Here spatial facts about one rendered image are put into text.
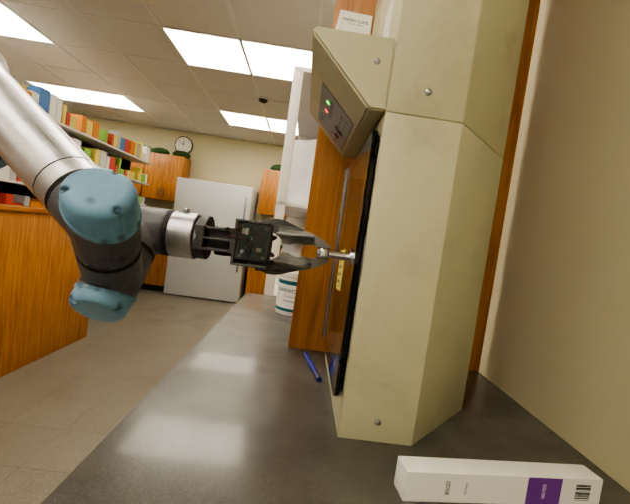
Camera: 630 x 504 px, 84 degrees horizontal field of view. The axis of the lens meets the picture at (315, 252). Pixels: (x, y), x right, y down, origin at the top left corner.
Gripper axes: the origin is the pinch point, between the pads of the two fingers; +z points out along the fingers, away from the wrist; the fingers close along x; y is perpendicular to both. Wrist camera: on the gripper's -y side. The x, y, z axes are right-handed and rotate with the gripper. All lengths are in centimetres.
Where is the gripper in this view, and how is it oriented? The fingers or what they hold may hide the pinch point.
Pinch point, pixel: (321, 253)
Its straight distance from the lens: 60.2
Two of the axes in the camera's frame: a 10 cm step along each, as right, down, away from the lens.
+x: 1.4, -9.9, -0.1
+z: 9.9, 1.4, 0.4
